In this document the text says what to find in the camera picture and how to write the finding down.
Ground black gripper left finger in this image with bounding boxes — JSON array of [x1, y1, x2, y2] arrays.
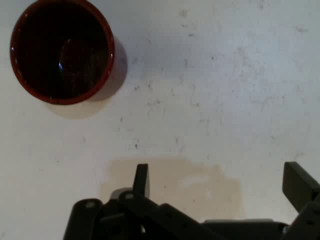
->
[[62, 163, 208, 240]]

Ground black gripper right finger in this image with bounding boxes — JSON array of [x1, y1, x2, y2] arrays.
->
[[282, 161, 320, 240]]

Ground red enamel mug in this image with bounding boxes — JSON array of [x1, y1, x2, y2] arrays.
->
[[9, 0, 116, 105]]

